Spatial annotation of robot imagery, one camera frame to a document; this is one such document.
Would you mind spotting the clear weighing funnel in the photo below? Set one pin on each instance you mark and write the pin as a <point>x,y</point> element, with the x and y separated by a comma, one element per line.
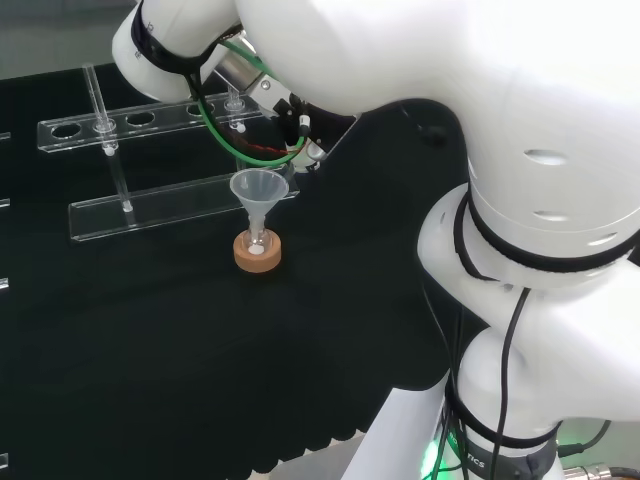
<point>289,172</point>

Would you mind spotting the clear plastic funnel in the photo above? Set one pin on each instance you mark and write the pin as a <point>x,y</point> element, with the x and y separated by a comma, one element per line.
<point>260,187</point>

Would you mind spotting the clear acrylic funnel stand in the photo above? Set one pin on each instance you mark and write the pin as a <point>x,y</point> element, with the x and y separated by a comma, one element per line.
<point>165,210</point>

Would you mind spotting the black bench cloth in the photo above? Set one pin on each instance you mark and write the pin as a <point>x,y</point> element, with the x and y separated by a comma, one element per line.
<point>150,350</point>

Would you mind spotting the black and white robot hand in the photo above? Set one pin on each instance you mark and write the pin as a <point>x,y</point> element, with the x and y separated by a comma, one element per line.
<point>320,130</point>

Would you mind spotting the small round-bottom glass flask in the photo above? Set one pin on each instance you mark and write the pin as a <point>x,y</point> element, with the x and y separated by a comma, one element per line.
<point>256,246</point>

